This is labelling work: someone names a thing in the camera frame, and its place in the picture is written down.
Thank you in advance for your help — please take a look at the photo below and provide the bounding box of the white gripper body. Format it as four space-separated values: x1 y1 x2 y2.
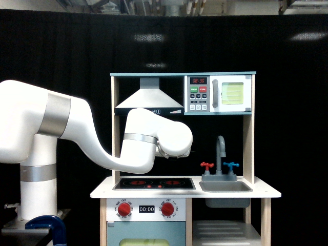
155 146 191 159

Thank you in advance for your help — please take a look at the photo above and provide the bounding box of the grey toy faucet spout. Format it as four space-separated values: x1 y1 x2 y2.
216 135 226 175

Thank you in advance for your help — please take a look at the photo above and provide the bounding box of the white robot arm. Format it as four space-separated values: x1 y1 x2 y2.
1 80 193 220

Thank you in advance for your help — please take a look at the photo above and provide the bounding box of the grey toy sink basin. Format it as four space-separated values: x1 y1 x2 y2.
199 181 253 208

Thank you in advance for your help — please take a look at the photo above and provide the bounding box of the right red oven knob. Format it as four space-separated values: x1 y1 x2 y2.
161 202 174 216

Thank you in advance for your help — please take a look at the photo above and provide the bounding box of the red oven knob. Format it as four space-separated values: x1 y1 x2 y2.
161 202 174 216
117 202 131 217

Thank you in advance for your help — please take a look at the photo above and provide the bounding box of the silver toy range hood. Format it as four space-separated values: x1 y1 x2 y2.
114 77 184 116

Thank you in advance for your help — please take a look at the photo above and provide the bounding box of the black toy cooktop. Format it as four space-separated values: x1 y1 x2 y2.
113 177 195 190

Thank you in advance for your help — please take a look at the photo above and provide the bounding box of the left red oven knob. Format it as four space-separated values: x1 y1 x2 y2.
117 202 131 217

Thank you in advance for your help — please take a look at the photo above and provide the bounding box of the toy microwave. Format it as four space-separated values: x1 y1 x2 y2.
184 72 255 115

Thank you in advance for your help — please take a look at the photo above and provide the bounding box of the grey lower shelf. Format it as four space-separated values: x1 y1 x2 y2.
193 220 261 246

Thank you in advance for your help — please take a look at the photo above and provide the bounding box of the teal toy oven door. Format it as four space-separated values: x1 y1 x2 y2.
107 221 186 245

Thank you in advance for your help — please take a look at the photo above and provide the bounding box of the blue C-clamp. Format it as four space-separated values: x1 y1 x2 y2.
25 215 67 246

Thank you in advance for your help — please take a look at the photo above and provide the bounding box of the black curtain backdrop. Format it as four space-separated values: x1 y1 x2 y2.
1 10 327 245

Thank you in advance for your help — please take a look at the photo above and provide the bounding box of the red faucet handle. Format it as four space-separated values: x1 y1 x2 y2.
200 162 215 175

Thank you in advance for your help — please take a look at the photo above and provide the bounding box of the wooden toy kitchen frame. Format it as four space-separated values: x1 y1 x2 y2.
91 72 281 245

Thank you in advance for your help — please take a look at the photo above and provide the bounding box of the blue faucet handle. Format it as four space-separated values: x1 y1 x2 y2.
223 162 239 175

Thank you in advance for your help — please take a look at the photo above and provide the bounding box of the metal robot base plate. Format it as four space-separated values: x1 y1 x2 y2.
1 208 72 234

